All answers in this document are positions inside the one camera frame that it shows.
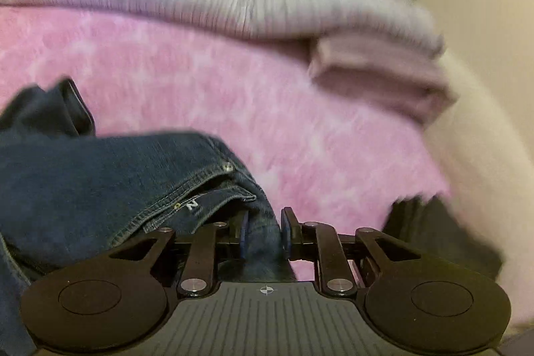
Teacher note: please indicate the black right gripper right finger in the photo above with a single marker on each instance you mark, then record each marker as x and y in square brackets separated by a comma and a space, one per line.
[417, 301]

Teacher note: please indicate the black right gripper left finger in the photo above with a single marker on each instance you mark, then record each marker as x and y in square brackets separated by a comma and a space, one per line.
[121, 297]

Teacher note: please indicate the dark blue denim jeans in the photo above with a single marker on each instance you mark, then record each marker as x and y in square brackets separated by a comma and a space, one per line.
[68, 195]

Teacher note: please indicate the folded black clothes stack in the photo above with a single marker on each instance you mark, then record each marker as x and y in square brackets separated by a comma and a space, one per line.
[427, 225]

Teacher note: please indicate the pink floral bed blanket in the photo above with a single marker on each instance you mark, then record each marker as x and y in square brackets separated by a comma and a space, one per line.
[324, 153]

